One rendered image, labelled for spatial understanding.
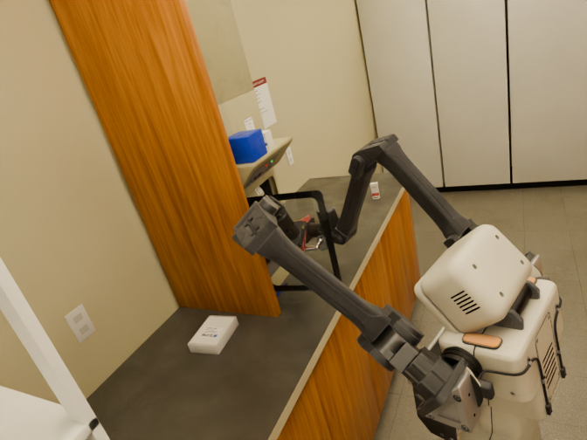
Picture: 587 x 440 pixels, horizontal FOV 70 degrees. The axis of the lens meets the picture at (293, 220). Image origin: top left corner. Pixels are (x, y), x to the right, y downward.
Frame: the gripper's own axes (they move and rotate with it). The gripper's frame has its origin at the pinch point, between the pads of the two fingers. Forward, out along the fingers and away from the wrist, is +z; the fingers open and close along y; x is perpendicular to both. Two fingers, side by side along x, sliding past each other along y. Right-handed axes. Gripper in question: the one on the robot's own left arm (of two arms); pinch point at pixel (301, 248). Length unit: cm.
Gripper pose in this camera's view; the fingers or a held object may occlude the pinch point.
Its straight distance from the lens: 144.3
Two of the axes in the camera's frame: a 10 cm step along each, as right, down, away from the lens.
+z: 4.0, 5.9, 7.0
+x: 9.0, -0.9, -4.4
